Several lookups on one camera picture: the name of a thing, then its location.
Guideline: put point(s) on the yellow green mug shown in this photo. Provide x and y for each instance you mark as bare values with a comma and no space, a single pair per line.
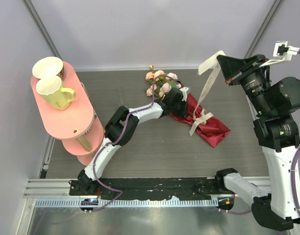
54,92

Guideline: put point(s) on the white slotted cable duct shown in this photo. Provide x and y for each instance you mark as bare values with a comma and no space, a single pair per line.
94,203

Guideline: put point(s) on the clear glass vase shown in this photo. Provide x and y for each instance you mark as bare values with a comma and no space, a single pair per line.
121,96

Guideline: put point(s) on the pink tiered shelf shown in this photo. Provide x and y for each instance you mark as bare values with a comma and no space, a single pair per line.
78,127

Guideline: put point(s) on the pink flower bouquet red wrap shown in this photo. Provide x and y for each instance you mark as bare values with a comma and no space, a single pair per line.
161,83

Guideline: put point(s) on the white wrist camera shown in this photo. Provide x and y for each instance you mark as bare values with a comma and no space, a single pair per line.
185,91
282,52

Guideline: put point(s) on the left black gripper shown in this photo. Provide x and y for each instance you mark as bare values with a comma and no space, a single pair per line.
184,112

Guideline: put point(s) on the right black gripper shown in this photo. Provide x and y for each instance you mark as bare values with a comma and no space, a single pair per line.
236,70

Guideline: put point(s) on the white bowl mug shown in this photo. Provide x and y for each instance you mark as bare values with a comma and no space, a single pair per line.
47,67

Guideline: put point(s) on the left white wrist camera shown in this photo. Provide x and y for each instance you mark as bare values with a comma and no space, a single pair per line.
185,91

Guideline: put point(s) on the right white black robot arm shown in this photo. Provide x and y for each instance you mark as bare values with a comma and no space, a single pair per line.
277,134

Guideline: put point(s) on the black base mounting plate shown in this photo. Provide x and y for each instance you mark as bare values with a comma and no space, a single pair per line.
150,188

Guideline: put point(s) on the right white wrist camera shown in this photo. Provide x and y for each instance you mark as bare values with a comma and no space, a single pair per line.
282,52

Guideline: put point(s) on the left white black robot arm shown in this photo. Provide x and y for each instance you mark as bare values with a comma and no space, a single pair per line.
119,131

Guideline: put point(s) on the cream ribbon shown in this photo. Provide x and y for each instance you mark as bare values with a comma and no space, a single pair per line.
211,62

